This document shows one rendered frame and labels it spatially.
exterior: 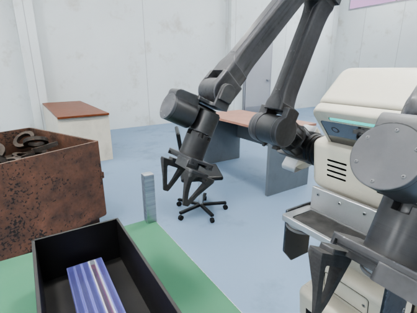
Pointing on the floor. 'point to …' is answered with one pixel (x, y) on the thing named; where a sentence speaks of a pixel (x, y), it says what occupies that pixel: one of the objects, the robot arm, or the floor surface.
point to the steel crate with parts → (46, 187)
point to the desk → (221, 140)
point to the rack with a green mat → (176, 267)
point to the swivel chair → (198, 186)
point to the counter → (80, 123)
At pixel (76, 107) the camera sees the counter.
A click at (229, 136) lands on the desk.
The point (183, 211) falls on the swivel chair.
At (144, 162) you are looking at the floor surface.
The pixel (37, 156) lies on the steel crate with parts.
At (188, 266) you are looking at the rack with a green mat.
